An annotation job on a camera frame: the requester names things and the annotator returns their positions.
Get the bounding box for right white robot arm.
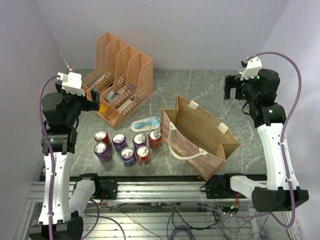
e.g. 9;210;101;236
220;68;309;213

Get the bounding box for burlap canvas tote bag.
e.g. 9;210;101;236
160;95;240;181

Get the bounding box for purple fanta can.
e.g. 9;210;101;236
120;147;137;167
93;142;112;163
112;133;128;153
132;133;147;152

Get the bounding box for purple cable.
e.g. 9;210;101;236
37;74;63;240
246;51;303;229

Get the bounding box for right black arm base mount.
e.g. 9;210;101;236
199;173;240;199

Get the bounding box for blue correction tape package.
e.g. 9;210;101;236
130;116;161;133

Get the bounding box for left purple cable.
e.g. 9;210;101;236
37;74;63;240

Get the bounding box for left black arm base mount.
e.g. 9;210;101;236
100;180;118;200

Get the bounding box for red cola can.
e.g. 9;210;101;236
136;145;151;166
148;130;162;150
94;130;112;147

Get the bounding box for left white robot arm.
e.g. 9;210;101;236
29;88;102;240

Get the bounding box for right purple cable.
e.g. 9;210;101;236
246;51;303;229

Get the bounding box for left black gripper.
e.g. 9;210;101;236
55;80;100;127

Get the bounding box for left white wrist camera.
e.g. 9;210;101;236
57;71;85;97

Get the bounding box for aluminium frame rail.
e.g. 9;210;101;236
27;179;253;203

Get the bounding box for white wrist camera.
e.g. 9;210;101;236
240;56;262;81
57;71;85;97

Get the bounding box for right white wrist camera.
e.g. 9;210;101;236
240;56;262;81

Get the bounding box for orange plastic file organizer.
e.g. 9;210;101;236
83;32;154;129

